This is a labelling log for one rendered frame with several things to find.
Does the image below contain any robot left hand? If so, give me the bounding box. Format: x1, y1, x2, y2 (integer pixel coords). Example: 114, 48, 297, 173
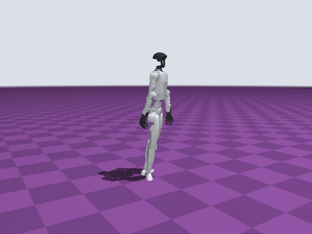
165, 108, 174, 126

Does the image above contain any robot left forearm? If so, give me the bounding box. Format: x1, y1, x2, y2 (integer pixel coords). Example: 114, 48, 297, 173
164, 95, 171, 113

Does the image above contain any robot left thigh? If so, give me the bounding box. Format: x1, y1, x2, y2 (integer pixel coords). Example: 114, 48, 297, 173
148, 113, 163, 143

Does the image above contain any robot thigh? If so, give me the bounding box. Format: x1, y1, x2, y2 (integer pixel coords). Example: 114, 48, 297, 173
148, 111, 160, 151
148, 113, 163, 143

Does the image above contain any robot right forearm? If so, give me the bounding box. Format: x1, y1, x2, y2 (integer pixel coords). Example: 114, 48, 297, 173
142, 92, 153, 115

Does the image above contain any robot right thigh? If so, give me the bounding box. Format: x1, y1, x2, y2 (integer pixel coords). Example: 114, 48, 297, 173
148, 111, 160, 151

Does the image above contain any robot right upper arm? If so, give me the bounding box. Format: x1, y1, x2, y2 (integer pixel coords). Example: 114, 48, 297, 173
148, 72, 159, 99

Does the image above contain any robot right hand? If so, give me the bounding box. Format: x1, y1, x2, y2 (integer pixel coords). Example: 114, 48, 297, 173
139, 112, 148, 129

